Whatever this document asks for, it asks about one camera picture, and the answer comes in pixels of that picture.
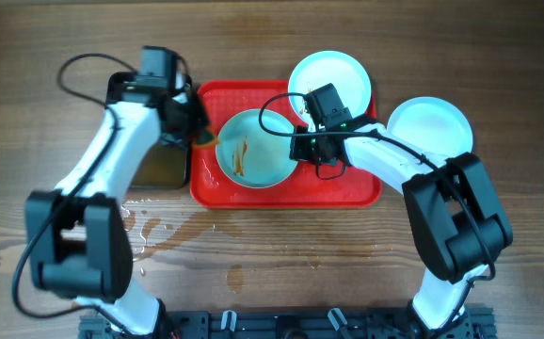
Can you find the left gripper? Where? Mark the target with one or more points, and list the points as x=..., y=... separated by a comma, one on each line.
x=195, y=118

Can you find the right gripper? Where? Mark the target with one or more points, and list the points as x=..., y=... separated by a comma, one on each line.
x=298, y=153

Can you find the orange and green sponge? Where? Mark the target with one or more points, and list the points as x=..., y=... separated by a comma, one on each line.
x=205, y=138

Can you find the light blue plate top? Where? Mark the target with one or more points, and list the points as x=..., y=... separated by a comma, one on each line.
x=344, y=72

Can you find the light blue plate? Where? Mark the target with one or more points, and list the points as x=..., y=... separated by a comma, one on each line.
x=251, y=157
x=433, y=125
x=344, y=72

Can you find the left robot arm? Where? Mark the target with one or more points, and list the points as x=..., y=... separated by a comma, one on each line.
x=77, y=246

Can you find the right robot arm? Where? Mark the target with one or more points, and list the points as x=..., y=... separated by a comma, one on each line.
x=457, y=221

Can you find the black water-filled tray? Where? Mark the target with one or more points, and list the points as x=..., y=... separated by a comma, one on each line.
x=163, y=167

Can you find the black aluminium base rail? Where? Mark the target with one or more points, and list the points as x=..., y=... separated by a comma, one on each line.
x=374, y=323

